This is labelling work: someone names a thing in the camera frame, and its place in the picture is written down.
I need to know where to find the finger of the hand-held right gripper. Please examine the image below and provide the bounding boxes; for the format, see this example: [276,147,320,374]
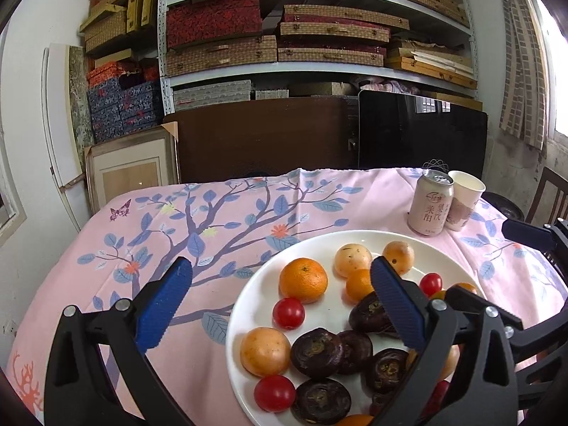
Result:
[501,218,568,268]
[445,285,568,358]

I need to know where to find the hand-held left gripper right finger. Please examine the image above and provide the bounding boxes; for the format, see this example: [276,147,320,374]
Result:
[370,256,521,426]

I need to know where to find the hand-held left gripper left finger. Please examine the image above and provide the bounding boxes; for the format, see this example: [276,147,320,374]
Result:
[43,256,194,426]

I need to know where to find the dark brown water chestnut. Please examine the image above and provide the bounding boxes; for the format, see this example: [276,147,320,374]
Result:
[290,327,344,380]
[337,331,374,376]
[348,292,402,335]
[290,378,353,425]
[361,348,411,395]

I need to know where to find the red cherry tomato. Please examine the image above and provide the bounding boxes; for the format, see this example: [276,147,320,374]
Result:
[419,272,444,297]
[421,379,451,418]
[272,297,306,331]
[254,375,296,413]

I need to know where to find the pale yellow round fruit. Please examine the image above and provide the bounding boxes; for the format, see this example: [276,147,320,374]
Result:
[382,240,415,275]
[240,327,292,378]
[439,344,461,380]
[334,242,373,279]

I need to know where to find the white round plate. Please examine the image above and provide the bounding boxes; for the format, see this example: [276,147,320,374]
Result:
[225,229,489,426]

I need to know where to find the large mandarin orange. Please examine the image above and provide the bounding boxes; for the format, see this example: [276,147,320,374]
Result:
[278,257,329,305]

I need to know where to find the dark wooden chair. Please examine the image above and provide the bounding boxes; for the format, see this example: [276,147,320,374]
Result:
[525,166,568,231]

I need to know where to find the printed paper cup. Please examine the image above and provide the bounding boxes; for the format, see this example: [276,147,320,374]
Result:
[445,170,486,232]

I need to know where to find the pink printed tablecloth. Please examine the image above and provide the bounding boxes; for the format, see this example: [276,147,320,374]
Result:
[6,166,568,426]

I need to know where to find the pink drink can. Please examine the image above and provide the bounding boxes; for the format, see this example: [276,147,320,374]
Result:
[407,169,454,237]

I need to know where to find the framed picture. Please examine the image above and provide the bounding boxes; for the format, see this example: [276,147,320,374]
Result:
[84,125,180,214]

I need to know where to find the large black screen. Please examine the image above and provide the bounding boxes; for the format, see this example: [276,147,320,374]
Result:
[357,89,489,178]

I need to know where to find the bright white framed window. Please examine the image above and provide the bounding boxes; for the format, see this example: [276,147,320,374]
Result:
[530,0,568,138]

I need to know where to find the checked beige curtain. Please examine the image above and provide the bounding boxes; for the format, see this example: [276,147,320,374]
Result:
[497,0,548,152]

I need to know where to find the grey framed window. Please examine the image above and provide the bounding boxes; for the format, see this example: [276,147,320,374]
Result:
[0,155,27,247]

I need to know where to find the stack of flat yellow boxes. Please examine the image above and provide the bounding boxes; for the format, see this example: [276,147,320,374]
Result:
[385,40,479,90]

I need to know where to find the dark brown wooden board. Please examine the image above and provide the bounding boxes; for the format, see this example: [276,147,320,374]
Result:
[163,97,360,184]

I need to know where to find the stack of blue floral boxes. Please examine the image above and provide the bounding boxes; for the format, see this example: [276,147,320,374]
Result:
[86,77,163,143]

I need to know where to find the pink cloth bundle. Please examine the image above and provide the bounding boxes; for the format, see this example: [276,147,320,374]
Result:
[350,77,420,95]

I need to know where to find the stack of grey patterned boxes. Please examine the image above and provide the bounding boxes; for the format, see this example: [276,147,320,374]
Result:
[173,80,253,109]

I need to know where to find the white board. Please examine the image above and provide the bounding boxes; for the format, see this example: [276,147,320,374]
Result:
[42,43,85,187]

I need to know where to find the mottled stone slab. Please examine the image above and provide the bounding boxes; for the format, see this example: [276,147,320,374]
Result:
[66,45,96,147]

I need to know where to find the dark maroon box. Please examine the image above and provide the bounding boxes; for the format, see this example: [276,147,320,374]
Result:
[118,60,160,89]

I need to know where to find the orange red patterned box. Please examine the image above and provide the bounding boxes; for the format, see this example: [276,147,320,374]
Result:
[86,63,120,89]

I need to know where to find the stack of woven straw boxes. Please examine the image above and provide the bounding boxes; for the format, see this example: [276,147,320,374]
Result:
[277,4,411,68]
[165,35,278,77]

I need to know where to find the white metal shelf rack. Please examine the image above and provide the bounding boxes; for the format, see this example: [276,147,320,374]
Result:
[159,0,482,118]

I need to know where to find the large red patterned box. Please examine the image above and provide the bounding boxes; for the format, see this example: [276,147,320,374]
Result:
[166,0,262,49]

